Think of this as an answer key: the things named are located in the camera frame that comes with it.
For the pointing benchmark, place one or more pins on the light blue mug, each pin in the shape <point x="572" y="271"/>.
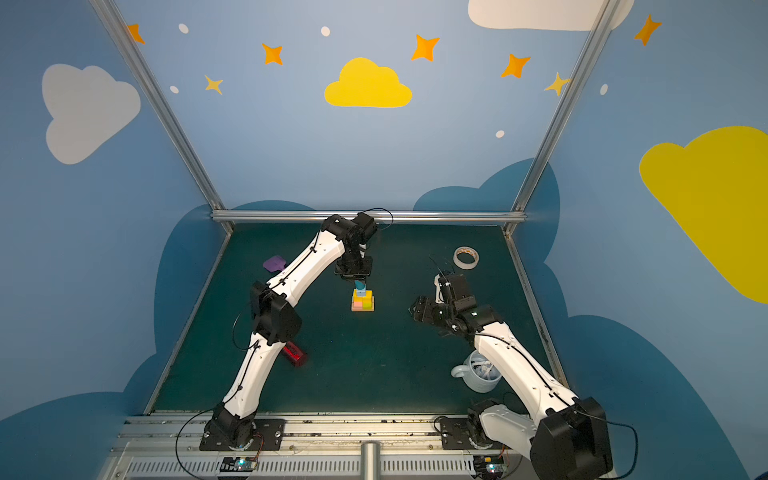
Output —
<point x="478" y="373"/>

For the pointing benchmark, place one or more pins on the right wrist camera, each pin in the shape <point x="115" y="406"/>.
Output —
<point x="454" y="290"/>

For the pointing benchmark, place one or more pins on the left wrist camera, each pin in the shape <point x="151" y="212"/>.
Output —
<point x="366" y="227"/>

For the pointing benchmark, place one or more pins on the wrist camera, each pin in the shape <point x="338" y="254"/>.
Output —
<point x="454" y="290"/>
<point x="366" y="227"/>

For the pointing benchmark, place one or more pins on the grey camera pole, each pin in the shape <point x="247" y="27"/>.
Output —
<point x="370" y="461"/>

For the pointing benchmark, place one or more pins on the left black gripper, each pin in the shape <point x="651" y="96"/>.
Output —
<point x="354" y="267"/>

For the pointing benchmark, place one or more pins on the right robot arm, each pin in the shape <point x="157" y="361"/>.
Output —
<point x="562" y="436"/>

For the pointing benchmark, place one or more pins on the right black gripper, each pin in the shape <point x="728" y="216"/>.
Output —
<point x="429" y="310"/>

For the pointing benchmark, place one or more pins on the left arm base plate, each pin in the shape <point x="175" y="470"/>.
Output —
<point x="270" y="435"/>

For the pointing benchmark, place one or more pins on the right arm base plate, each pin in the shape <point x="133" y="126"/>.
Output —
<point x="454" y="433"/>

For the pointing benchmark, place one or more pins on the circuit board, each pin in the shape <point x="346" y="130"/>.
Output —
<point x="488" y="467"/>
<point x="240" y="465"/>

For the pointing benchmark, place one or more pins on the aluminium front rail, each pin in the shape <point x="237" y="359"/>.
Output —
<point x="314" y="446"/>

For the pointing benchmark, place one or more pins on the white tape roll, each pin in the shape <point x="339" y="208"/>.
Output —
<point x="466" y="258"/>

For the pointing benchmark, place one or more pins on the left circuit board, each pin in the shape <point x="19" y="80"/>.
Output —
<point x="240" y="465"/>

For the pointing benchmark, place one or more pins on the right circuit board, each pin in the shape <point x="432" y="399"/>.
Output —
<point x="488" y="467"/>

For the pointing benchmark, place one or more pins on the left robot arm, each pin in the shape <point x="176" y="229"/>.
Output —
<point x="340" y="242"/>

